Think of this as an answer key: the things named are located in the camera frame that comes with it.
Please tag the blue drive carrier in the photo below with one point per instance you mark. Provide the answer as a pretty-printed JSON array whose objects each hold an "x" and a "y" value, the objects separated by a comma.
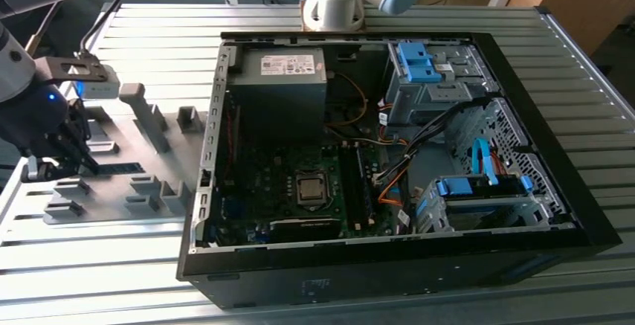
[{"x": 419, "y": 64}]

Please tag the grey parts rack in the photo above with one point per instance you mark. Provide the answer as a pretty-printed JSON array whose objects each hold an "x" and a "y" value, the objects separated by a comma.
[{"x": 124, "y": 146}]

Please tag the green motherboard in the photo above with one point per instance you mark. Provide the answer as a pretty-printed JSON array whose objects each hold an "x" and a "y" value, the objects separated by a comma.
[{"x": 268, "y": 187}]

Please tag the blue RAM stick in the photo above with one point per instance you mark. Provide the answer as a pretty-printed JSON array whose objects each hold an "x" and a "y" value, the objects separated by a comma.
[{"x": 121, "y": 169}]

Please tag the grey metal drive cage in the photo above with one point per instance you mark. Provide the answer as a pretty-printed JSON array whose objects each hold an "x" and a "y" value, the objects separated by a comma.
[{"x": 411, "y": 98}]

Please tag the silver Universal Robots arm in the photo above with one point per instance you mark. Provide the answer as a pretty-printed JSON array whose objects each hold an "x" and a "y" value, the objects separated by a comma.
[{"x": 332, "y": 9}]

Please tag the black open PC case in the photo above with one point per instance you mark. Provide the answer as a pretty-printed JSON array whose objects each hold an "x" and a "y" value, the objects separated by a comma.
[{"x": 347, "y": 276}]

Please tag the black camera bracket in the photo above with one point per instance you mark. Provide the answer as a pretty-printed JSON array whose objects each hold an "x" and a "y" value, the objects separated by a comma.
[{"x": 49, "y": 68}]

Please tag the pale grey wrist camera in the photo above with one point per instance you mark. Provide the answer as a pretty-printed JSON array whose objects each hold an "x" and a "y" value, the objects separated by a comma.
[{"x": 101, "y": 87}]

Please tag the grey power supply unit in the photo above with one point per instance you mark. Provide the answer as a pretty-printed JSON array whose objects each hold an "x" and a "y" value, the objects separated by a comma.
[{"x": 277, "y": 98}]

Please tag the silver CPU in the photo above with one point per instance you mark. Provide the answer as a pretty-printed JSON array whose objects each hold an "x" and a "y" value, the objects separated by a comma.
[{"x": 312, "y": 189}]

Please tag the grey metal disk bay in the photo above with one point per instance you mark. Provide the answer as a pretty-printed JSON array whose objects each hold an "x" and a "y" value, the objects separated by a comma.
[{"x": 496, "y": 209}]

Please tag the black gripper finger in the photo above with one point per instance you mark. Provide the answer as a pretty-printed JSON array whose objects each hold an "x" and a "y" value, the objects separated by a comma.
[
  {"x": 55, "y": 170},
  {"x": 81, "y": 131}
]

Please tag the hard disk in blue carrier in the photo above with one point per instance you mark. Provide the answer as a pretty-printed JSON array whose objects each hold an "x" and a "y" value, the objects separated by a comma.
[{"x": 463, "y": 186}]

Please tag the black graphics card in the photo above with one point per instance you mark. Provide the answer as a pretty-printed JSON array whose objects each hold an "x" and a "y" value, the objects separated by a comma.
[{"x": 304, "y": 228}]

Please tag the brown wooden cabinet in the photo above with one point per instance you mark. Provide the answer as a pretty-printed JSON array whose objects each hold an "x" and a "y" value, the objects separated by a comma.
[{"x": 586, "y": 5}]

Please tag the white power supply label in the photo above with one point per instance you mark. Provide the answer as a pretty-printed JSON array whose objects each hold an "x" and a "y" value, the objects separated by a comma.
[{"x": 287, "y": 65}]

